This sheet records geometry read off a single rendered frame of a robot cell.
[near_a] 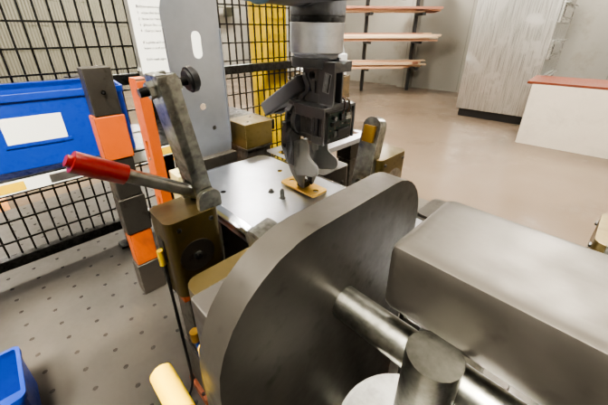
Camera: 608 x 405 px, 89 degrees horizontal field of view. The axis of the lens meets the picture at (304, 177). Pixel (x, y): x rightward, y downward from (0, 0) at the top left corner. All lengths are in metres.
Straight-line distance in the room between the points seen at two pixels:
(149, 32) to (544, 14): 5.02
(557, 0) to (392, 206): 5.32
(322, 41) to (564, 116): 4.25
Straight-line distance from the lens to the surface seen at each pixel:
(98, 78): 0.66
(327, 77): 0.44
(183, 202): 0.44
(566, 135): 4.63
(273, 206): 0.50
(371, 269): 0.17
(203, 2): 0.71
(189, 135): 0.38
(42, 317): 0.92
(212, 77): 0.71
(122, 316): 0.83
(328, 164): 0.52
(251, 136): 0.74
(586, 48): 7.65
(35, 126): 0.72
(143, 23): 0.95
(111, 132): 0.67
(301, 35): 0.44
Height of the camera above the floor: 1.26
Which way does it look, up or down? 25 degrees down
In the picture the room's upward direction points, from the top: straight up
